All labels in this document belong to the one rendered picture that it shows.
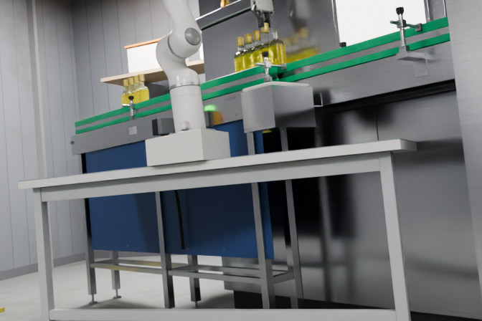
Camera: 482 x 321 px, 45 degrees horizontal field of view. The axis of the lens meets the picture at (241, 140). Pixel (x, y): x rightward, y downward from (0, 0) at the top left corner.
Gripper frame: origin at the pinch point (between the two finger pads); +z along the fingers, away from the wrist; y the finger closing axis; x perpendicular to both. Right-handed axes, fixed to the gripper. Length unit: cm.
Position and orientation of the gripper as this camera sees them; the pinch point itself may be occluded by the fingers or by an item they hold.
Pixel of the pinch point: (264, 23)
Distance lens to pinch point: 266.8
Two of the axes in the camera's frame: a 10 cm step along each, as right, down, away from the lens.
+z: 1.0, 9.9, -0.7
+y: -7.5, 0.3, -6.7
